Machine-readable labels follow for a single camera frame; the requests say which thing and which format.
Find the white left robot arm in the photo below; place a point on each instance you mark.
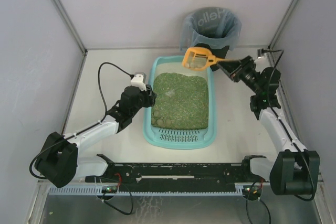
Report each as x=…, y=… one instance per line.
x=58, y=160

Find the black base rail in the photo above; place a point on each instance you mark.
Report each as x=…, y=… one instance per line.
x=182, y=174

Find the orange litter scoop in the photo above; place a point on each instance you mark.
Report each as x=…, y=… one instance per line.
x=199, y=58

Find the aluminium frame post left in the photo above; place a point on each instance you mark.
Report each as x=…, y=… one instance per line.
x=69, y=24

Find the aluminium frame post right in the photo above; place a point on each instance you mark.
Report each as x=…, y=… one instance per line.
x=286, y=17

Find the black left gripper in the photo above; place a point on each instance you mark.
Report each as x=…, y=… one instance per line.
x=149, y=97

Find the blue plastic bin liner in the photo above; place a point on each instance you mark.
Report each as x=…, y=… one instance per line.
x=187, y=31

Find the aluminium frame post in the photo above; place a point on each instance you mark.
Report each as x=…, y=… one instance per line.
x=69, y=24
x=286, y=17

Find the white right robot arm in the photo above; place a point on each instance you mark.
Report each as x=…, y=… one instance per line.
x=294, y=172

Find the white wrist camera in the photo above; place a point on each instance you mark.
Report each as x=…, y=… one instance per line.
x=138, y=80
x=261, y=54

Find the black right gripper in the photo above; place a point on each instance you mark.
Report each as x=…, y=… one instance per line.
x=235, y=69

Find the black trash bin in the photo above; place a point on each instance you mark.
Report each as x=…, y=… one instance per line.
x=218, y=56

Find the green litter pellets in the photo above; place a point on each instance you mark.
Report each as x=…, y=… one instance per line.
x=182, y=99

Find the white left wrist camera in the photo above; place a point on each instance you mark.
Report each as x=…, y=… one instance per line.
x=138, y=80

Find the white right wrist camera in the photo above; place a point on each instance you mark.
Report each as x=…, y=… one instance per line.
x=261, y=54

